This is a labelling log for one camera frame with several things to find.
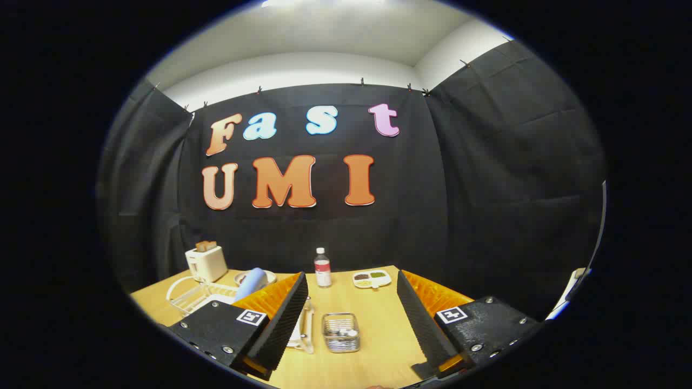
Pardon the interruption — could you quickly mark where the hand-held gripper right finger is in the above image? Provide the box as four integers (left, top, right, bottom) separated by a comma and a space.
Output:
396, 269, 541, 379

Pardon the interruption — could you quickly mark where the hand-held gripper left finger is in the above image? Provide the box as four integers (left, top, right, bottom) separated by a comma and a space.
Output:
169, 272, 309, 381

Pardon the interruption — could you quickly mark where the blue plate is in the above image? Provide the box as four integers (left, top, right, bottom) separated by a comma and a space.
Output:
234, 267, 268, 303

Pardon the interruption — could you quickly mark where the metal wire basket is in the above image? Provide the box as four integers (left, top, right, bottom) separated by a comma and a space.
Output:
322, 313, 361, 353

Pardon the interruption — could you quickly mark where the white wire dish rack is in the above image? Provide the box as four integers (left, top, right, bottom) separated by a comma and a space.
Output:
166, 276, 315, 354

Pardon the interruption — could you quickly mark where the white divided condiment dish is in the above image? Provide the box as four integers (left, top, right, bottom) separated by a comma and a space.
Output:
352, 270, 392, 289

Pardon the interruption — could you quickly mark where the beige bowl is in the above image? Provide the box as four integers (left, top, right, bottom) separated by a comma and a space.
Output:
234, 270, 277, 287

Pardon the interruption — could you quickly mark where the clear bottle with red label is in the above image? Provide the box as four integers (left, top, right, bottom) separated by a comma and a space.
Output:
314, 247, 332, 288

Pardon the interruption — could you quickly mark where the white toaster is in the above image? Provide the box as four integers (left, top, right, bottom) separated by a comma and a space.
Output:
185, 246, 229, 283

